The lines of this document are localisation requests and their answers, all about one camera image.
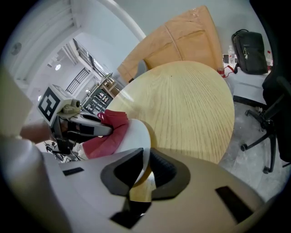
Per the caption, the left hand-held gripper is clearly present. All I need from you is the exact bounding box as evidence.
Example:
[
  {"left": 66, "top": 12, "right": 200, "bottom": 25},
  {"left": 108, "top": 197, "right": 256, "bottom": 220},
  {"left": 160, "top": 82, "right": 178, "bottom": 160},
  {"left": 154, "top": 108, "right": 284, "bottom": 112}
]
[{"left": 37, "top": 84, "right": 114, "bottom": 154}]

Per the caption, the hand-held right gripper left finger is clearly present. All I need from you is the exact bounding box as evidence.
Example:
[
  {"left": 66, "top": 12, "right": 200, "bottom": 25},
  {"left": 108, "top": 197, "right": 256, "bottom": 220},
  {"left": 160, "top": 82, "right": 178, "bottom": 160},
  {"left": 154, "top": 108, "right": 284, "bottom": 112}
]
[{"left": 42, "top": 147, "right": 152, "bottom": 233}]

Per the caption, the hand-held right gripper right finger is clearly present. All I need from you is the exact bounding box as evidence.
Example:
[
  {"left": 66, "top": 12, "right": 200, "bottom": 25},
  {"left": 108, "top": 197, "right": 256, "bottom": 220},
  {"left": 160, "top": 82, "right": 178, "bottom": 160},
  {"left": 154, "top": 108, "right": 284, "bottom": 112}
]
[{"left": 136, "top": 148, "right": 271, "bottom": 233}]

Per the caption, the pink cloth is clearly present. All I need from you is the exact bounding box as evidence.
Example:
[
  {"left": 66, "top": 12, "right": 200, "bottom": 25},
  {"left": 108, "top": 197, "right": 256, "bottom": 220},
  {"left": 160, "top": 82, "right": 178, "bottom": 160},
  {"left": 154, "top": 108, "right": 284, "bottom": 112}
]
[{"left": 83, "top": 109, "right": 130, "bottom": 160}]

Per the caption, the white plate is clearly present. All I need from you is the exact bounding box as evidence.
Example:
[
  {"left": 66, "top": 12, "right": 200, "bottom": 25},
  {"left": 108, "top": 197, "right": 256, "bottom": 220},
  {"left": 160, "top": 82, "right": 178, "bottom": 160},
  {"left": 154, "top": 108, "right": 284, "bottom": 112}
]
[{"left": 113, "top": 118, "right": 152, "bottom": 187}]

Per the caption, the person's left forearm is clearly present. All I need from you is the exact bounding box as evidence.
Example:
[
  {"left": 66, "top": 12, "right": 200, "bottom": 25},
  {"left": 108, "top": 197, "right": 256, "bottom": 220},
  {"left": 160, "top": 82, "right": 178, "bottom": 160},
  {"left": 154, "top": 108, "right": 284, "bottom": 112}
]
[{"left": 20, "top": 122, "right": 52, "bottom": 144}]

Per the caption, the round wooden table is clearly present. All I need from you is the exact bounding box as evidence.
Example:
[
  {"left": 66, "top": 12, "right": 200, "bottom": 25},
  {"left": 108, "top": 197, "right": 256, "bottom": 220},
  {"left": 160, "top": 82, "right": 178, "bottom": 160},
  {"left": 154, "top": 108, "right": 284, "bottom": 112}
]
[{"left": 106, "top": 61, "right": 236, "bottom": 203}]

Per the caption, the white low cabinet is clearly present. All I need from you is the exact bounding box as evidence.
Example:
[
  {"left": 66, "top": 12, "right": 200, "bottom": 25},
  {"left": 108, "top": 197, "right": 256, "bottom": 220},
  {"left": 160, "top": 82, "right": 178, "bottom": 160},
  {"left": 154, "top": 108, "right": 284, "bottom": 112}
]
[{"left": 224, "top": 51, "right": 273, "bottom": 107}]

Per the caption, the round ceiling vent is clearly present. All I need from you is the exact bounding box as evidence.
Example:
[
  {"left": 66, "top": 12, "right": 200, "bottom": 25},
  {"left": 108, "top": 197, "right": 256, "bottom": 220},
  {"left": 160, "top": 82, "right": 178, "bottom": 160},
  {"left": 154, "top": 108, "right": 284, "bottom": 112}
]
[{"left": 11, "top": 42, "right": 22, "bottom": 55}]

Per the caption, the black office chair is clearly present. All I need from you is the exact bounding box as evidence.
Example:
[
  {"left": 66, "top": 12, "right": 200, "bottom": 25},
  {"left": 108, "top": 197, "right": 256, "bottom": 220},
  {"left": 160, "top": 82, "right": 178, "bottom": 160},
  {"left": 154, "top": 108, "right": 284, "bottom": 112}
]
[{"left": 241, "top": 63, "right": 291, "bottom": 175}]

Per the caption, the large orange wooden board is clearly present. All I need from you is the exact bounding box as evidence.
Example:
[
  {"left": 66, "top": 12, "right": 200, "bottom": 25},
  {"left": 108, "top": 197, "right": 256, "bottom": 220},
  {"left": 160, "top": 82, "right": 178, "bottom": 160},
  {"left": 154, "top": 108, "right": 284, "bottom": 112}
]
[{"left": 117, "top": 5, "right": 223, "bottom": 84}]

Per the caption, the clear plastic water bottle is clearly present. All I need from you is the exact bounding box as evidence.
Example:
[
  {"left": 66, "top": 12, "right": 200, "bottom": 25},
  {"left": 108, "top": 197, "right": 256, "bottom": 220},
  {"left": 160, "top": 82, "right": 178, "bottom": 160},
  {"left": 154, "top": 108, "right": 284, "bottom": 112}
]
[
  {"left": 265, "top": 50, "right": 273, "bottom": 70},
  {"left": 227, "top": 45, "right": 236, "bottom": 65}
]

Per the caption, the black backpack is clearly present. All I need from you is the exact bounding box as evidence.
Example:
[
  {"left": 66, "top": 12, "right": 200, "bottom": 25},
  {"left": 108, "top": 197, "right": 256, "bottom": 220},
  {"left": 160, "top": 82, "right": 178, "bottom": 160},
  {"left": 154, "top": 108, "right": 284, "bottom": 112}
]
[{"left": 231, "top": 29, "right": 269, "bottom": 75}]

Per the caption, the gray chair with black frame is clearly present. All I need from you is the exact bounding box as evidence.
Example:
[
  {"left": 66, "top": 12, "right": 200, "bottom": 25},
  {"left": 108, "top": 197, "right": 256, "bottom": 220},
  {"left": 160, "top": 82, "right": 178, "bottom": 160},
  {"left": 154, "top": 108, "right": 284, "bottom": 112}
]
[{"left": 128, "top": 59, "right": 149, "bottom": 84}]

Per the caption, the clear water jug red handle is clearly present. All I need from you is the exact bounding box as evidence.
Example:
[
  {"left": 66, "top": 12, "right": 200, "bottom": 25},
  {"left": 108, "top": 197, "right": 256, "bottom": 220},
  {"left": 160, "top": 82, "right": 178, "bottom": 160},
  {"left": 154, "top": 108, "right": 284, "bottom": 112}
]
[{"left": 216, "top": 62, "right": 239, "bottom": 80}]

